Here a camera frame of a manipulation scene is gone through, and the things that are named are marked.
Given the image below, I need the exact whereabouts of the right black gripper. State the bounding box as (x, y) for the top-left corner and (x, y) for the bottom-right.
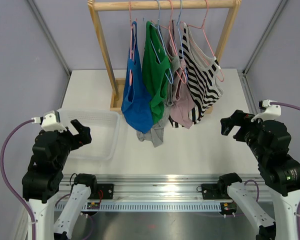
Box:
(220, 108), (268, 161)

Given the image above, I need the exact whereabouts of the mauve pink tank top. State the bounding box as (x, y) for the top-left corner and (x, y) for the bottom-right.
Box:
(167, 23), (195, 129)

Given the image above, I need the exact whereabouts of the black white striped tank top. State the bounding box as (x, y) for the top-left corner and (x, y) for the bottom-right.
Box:
(181, 23), (224, 125)

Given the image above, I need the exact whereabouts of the blue hanger of mauve top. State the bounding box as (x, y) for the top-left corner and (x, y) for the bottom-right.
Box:
(176, 0), (188, 84)

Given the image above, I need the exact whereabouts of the grey tank top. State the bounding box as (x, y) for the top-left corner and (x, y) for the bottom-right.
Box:
(136, 55), (182, 148)

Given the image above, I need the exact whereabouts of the green tank top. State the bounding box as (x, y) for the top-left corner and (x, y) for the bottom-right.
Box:
(142, 21), (171, 124)

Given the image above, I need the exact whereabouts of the pink hanger of striped top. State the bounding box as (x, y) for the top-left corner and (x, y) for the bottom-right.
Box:
(180, 0), (225, 82)

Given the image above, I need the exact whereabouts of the blue hanger of green top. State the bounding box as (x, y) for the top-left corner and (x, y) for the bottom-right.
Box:
(141, 0), (175, 84)

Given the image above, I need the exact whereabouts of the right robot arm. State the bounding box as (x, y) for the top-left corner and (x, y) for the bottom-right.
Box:
(216, 110), (300, 240)

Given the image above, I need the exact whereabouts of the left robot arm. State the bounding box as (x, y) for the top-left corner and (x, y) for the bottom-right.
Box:
(22, 119), (98, 240)

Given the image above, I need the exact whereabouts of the blue tank top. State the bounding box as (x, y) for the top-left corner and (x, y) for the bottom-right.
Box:
(121, 22), (154, 134)

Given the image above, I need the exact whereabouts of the pink hanger of blue top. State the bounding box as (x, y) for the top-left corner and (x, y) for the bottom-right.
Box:
(128, 0), (138, 86)

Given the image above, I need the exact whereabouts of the white plastic basket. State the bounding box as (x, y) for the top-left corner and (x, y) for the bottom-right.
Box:
(58, 108), (120, 161)

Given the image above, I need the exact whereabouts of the wooden clothes rack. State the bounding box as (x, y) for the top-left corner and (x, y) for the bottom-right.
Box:
(87, 0), (242, 114)

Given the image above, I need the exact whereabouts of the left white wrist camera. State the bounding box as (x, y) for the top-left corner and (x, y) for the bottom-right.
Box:
(31, 110), (68, 133)

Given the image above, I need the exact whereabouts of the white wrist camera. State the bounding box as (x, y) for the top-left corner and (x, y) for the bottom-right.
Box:
(251, 99), (282, 123)
(31, 110), (68, 133)

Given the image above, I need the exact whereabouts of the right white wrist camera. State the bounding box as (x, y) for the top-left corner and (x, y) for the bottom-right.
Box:
(251, 99), (282, 123)

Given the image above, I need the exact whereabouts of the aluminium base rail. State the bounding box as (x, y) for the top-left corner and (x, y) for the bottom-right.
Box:
(57, 173), (273, 203)

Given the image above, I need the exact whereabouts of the white slotted cable duct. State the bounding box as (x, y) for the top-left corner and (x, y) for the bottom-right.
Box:
(54, 201), (223, 213)

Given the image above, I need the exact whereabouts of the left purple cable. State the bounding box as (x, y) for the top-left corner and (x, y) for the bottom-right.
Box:
(0, 119), (37, 240)

